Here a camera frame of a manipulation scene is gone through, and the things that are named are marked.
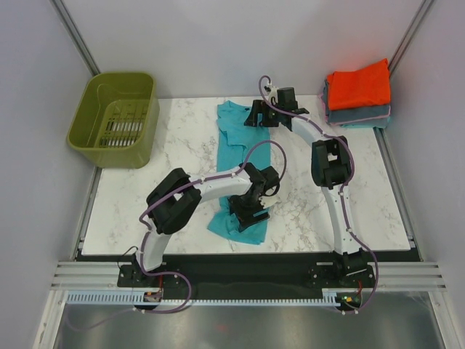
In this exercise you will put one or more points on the folded grey blue t shirt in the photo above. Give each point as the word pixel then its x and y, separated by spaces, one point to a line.
pixel 342 116

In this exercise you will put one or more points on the right aluminium corner post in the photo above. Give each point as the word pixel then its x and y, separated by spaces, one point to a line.
pixel 410 33

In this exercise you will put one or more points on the folded orange t shirt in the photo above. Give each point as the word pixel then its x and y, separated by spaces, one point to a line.
pixel 368 86

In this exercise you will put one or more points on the aluminium corner post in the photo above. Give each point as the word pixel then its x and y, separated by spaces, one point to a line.
pixel 78 40
pixel 410 33

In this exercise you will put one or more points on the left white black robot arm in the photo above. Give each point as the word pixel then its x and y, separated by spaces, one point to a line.
pixel 173 202

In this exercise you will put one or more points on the olive green plastic basket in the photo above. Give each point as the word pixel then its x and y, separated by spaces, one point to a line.
pixel 115 122

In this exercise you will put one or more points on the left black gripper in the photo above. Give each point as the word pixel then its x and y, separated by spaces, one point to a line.
pixel 235 207

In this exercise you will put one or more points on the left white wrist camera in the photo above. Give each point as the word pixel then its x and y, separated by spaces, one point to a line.
pixel 268 201

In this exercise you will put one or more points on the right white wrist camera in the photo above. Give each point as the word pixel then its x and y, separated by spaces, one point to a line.
pixel 271 93

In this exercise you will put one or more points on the white slotted cable duct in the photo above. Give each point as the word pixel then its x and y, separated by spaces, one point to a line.
pixel 141 298

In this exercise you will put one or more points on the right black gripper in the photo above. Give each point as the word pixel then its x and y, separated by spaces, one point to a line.
pixel 259 107

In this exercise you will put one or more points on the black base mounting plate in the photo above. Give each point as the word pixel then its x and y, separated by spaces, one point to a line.
pixel 252 276

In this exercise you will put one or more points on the left aluminium corner post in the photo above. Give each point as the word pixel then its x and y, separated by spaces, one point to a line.
pixel 78 40

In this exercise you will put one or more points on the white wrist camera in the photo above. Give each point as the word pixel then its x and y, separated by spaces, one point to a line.
pixel 271 93
pixel 268 201

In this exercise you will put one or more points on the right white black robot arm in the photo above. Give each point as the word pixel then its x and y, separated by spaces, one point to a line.
pixel 332 168

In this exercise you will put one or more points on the aluminium frame rail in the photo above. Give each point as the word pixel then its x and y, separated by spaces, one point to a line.
pixel 393 276

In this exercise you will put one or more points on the turquoise t shirt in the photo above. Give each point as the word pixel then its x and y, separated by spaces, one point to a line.
pixel 235 141

